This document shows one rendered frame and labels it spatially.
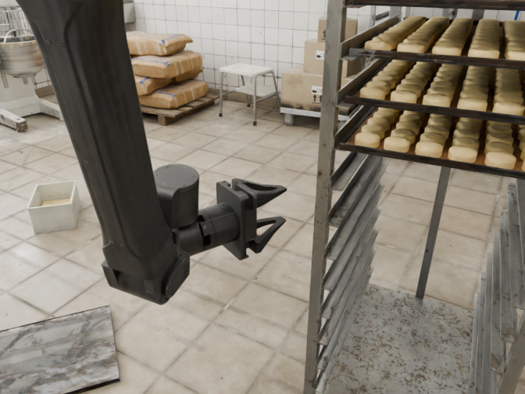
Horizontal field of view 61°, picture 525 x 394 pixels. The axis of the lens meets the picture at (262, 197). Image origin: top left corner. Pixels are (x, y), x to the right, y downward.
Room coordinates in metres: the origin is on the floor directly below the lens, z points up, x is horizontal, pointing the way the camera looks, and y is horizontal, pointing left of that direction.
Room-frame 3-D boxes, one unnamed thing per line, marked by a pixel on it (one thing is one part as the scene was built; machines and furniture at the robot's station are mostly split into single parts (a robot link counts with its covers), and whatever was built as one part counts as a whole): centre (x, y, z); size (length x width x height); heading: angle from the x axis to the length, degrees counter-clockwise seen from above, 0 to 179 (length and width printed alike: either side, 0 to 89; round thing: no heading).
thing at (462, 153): (0.80, -0.38, 0.96); 0.05 x 0.05 x 0.02
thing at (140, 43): (4.40, 1.06, 0.62); 0.72 x 0.42 x 0.17; 66
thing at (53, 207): (2.20, 1.15, 0.08); 0.30 x 0.22 x 0.16; 15
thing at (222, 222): (0.54, 0.06, 0.96); 0.07 x 0.07 x 0.10; 35
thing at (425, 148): (0.82, -0.33, 0.96); 0.05 x 0.05 x 0.02
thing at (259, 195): (0.58, 0.01, 0.97); 0.09 x 0.07 x 0.07; 125
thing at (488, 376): (0.98, -0.65, 0.42); 0.64 x 0.03 x 0.03; 155
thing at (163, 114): (4.41, 1.11, 0.06); 1.20 x 0.80 x 0.11; 62
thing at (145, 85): (4.22, 1.22, 0.32); 0.72 x 0.42 x 0.17; 64
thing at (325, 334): (1.14, -0.29, 0.42); 0.64 x 0.03 x 0.03; 155
